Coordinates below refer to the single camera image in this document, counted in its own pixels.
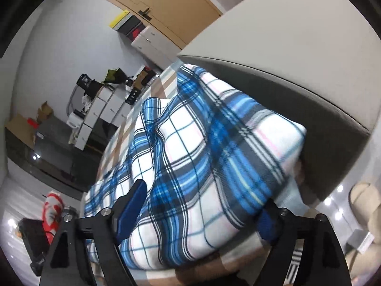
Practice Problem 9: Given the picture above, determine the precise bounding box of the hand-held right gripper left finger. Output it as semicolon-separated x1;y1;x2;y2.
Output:
39;179;148;286

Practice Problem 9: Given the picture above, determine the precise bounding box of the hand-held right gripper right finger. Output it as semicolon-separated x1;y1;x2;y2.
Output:
255;199;352;286

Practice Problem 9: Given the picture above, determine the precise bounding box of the blue plaid shirt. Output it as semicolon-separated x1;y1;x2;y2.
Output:
84;63;307;270

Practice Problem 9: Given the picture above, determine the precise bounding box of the red and white bag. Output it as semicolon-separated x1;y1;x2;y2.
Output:
42;192;64;242

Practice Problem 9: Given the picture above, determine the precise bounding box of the dark grey cabinet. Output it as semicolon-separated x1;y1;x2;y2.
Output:
6;116;120;191

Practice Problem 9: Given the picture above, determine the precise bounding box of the black case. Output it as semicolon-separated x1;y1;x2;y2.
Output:
18;218;50;276

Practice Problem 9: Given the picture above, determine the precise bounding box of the beige cushion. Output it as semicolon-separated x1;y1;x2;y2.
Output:
349;181;381;233

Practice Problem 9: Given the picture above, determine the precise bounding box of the white drawer cabinet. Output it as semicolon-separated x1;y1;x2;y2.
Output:
74;86;133;150

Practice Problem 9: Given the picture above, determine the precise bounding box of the black printed box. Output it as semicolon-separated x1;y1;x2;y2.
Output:
126;88;140;105

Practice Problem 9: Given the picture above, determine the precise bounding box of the bed with checkered sheet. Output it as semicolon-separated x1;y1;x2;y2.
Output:
86;60;301;286

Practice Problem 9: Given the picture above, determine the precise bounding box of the open cardboard box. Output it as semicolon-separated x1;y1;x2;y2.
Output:
6;114;36;149
37;101;54;123

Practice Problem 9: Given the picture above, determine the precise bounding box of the brown cardboard box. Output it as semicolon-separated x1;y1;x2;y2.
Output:
132;65;157;89

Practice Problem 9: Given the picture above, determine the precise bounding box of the black appliance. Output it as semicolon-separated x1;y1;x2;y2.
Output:
77;74;102;96

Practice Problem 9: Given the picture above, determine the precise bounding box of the green bag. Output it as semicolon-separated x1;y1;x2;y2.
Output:
103;68;127;85

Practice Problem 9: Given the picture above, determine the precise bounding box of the white wardrobe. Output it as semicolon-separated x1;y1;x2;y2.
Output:
131;25;179;70

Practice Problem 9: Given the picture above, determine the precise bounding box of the beige upholstered headboard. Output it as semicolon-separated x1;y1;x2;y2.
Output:
177;0;381;201

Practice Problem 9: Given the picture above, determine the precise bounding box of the yellow and black box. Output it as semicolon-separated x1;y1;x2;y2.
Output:
110;10;142;33

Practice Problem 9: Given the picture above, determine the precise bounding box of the wooden door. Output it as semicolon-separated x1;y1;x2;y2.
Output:
83;0;224;51

